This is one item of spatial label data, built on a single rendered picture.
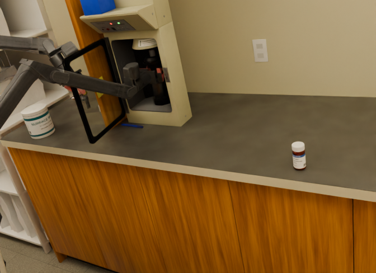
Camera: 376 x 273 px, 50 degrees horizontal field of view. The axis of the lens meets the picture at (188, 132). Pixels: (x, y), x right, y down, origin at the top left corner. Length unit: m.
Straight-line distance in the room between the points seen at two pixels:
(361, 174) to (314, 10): 0.81
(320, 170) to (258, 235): 0.40
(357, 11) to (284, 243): 1.00
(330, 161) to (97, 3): 1.11
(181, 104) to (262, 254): 0.75
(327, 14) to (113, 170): 1.18
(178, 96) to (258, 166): 0.57
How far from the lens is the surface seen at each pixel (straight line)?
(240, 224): 1.68
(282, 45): 2.02
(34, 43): 1.87
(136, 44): 1.89
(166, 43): 1.80
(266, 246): 1.71
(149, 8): 1.72
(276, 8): 1.98
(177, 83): 1.86
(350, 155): 1.54
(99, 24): 1.85
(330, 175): 1.43
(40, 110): 2.19
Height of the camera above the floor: 1.75
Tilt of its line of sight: 26 degrees down
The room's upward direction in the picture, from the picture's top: 12 degrees counter-clockwise
